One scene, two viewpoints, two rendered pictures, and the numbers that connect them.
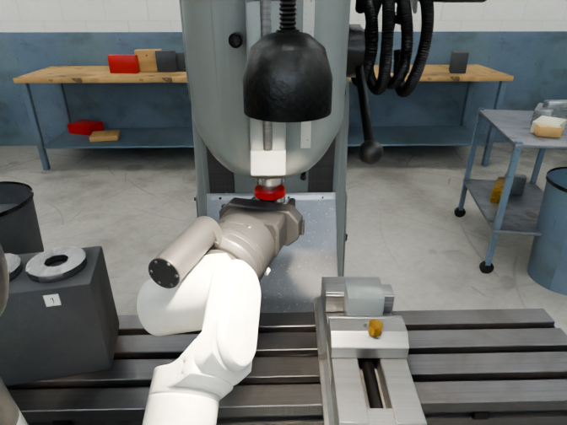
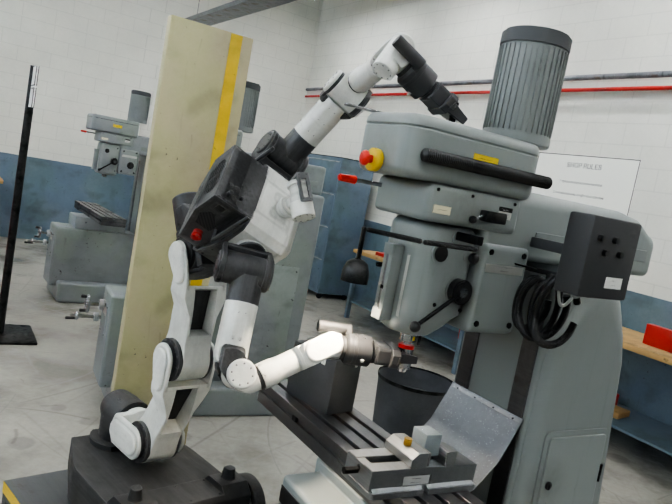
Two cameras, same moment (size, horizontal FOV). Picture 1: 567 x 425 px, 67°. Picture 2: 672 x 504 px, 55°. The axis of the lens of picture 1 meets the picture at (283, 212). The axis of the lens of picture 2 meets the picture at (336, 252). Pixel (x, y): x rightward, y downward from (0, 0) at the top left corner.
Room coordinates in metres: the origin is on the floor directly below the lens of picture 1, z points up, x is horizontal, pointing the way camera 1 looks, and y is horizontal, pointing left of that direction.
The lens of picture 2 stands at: (-0.57, -1.42, 1.69)
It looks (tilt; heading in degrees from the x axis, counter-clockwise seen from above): 6 degrees down; 59
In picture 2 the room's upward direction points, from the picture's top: 11 degrees clockwise
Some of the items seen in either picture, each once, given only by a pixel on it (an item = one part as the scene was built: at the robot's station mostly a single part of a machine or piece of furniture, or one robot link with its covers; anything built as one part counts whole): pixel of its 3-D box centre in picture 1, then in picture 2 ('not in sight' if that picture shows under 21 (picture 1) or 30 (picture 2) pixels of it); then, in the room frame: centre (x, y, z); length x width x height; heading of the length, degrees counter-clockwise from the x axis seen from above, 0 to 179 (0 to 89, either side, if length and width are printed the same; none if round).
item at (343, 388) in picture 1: (362, 341); (412, 461); (0.56, -0.14, 0.99); 0.35 x 0.15 x 0.11; 179
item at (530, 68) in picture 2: not in sight; (525, 90); (0.83, 0.03, 2.05); 0.20 x 0.20 x 0.32
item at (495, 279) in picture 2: not in sight; (471, 281); (0.78, 0.02, 1.47); 0.24 x 0.19 x 0.26; 91
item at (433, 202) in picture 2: not in sight; (447, 204); (0.63, 0.02, 1.68); 0.34 x 0.24 x 0.10; 1
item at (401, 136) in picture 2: not in sight; (448, 157); (0.60, 0.02, 1.81); 0.47 x 0.26 x 0.16; 1
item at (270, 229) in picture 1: (248, 238); (374, 352); (0.50, 0.05, 1.23); 0.13 x 0.12 x 0.10; 73
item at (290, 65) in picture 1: (287, 72); (356, 270); (0.35, 0.00, 1.47); 0.07 x 0.07 x 0.06
